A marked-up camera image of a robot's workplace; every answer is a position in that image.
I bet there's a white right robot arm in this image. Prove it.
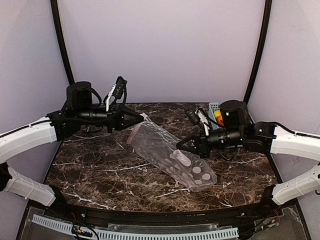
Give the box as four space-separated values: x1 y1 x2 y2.
176 121 320 207

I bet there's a light blue cable duct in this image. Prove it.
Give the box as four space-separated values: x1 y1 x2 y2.
31 214 240 240

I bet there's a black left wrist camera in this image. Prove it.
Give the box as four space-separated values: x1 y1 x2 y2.
103 76 128 112

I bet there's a black front rail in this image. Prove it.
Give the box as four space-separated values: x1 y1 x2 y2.
42 192 298 233

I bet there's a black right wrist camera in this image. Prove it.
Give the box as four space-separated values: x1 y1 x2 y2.
184 108 201 126

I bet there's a light blue perforated basket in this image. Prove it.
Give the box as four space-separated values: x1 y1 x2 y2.
208 102 224 130

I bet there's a clear zip top bag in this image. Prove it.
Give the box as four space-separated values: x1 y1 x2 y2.
127 113 218 192

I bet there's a black frame post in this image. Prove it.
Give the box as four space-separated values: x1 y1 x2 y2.
50 0 78 109
243 0 273 104

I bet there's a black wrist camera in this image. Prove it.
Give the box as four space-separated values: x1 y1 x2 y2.
103 76 128 112
184 108 201 126

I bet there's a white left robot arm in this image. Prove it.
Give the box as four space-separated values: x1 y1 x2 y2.
0 104 144 209

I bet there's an orange fruit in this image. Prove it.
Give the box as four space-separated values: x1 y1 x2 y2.
216 115 224 126

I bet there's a black frame post left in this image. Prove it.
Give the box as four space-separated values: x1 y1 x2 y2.
50 0 78 109

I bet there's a black frame post right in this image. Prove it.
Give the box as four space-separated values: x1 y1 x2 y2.
243 0 273 104

